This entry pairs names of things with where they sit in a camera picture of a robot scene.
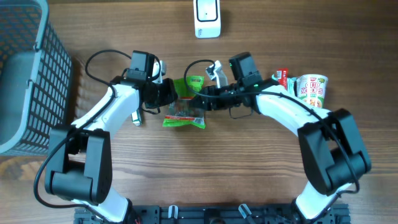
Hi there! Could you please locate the bright green snack bag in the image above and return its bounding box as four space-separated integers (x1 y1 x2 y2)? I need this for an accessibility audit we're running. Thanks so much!
163 78 206 129

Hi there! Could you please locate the green carton with barcode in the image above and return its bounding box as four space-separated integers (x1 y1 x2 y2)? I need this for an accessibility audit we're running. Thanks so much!
131 110 142 126

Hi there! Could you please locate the red and white sachet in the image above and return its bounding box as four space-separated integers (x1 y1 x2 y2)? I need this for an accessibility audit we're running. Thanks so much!
276 68 289 90

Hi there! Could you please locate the light green snack packet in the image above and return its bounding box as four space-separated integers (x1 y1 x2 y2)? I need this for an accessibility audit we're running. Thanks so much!
271 74 297 96

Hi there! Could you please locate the cup noodles cup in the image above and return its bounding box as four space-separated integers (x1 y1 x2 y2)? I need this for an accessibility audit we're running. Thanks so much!
296 74 328 108

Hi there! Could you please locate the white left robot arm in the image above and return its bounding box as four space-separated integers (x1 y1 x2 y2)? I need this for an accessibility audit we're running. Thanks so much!
34 50 178 223

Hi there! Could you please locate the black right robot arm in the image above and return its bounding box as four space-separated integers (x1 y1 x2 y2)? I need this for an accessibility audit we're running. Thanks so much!
188 52 371 223

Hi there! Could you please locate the white barcode scanner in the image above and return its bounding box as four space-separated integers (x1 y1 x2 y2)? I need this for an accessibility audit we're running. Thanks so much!
193 0 221 39

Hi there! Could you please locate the grey plastic lattice basket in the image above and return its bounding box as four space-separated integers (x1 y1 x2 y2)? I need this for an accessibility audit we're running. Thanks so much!
1 0 73 156

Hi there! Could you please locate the black right camera cable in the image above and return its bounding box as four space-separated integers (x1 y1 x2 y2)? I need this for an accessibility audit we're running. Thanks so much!
183 58 361 218

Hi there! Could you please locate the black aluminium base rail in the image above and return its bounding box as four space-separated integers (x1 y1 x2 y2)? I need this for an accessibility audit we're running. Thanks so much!
73 203 351 224

